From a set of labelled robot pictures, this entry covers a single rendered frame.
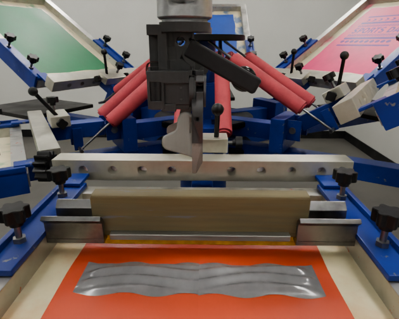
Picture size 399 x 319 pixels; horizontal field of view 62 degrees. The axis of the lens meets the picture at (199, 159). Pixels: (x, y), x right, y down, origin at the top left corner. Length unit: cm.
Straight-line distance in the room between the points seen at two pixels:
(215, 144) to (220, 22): 177
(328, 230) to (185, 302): 25
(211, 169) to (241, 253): 24
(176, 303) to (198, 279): 5
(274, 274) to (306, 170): 32
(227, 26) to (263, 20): 225
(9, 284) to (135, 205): 20
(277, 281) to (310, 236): 10
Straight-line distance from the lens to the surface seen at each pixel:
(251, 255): 58
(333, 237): 59
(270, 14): 470
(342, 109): 88
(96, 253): 61
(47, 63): 178
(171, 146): 48
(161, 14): 47
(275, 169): 77
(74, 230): 59
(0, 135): 145
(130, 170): 77
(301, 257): 60
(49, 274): 58
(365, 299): 55
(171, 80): 46
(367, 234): 61
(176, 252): 58
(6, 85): 540
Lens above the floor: 129
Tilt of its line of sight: 19 degrees down
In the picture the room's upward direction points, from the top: straight up
